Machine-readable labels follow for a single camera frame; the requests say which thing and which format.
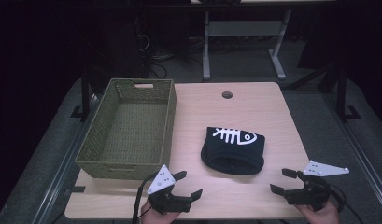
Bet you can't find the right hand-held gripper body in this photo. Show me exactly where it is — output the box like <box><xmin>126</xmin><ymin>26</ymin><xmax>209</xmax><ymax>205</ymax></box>
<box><xmin>285</xmin><ymin>160</ymin><xmax>350</xmax><ymax>213</ymax></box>

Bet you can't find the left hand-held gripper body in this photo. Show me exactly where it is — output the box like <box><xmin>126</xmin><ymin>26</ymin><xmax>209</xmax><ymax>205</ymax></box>
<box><xmin>147</xmin><ymin>164</ymin><xmax>193</xmax><ymax>216</ymax></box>

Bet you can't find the black beanie with fishbone print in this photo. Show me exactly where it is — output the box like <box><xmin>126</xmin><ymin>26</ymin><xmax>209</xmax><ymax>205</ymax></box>
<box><xmin>200</xmin><ymin>126</ymin><xmax>266</xmax><ymax>176</ymax></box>

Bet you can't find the green woven basket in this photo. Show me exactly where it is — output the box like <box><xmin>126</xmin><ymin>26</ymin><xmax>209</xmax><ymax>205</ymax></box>
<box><xmin>75</xmin><ymin>77</ymin><xmax>177</xmax><ymax>181</ymax></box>

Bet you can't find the person's left hand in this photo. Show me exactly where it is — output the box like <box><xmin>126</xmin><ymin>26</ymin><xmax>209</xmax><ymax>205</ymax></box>
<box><xmin>140</xmin><ymin>200</ymin><xmax>181</xmax><ymax>224</ymax></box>

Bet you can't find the person's right hand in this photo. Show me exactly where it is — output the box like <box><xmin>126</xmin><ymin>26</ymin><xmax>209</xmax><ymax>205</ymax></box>
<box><xmin>294</xmin><ymin>201</ymin><xmax>341</xmax><ymax>224</ymax></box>

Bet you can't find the black metal stand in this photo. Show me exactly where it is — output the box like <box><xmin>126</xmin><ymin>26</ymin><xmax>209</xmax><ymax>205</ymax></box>
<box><xmin>333</xmin><ymin>65</ymin><xmax>362</xmax><ymax>123</ymax></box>
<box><xmin>69</xmin><ymin>70</ymin><xmax>93</xmax><ymax>123</ymax></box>

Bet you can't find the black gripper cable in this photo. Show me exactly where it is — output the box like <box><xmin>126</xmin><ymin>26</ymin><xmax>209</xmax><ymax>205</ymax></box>
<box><xmin>328</xmin><ymin>182</ymin><xmax>364</xmax><ymax>224</ymax></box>
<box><xmin>132</xmin><ymin>173</ymin><xmax>159</xmax><ymax>224</ymax></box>

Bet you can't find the aluminium floor rail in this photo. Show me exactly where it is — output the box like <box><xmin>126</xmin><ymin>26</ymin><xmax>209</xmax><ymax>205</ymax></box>
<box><xmin>32</xmin><ymin>92</ymin><xmax>101</xmax><ymax>224</ymax></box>
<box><xmin>322</xmin><ymin>92</ymin><xmax>382</xmax><ymax>217</ymax></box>

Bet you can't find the bundle of floor cables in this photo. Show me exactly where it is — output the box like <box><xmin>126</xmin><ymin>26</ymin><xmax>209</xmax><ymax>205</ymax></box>
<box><xmin>134</xmin><ymin>32</ymin><xmax>205</xmax><ymax>80</ymax></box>

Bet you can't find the grey metal desk frame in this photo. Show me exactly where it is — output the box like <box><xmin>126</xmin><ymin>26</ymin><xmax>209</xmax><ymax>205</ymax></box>
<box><xmin>202</xmin><ymin>8</ymin><xmax>293</xmax><ymax>82</ymax></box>

